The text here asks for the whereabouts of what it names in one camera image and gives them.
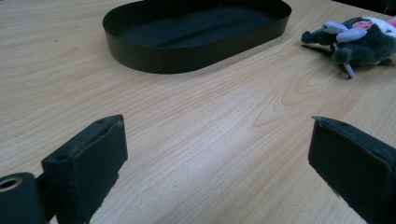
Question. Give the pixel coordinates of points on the black oval tray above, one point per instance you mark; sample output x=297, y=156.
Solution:
x=193, y=34

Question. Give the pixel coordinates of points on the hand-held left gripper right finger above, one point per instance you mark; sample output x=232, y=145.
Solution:
x=355, y=168

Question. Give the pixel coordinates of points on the dark green plush toy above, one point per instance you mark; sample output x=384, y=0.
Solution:
x=361, y=43

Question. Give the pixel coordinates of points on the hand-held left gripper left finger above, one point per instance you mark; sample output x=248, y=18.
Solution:
x=84, y=165

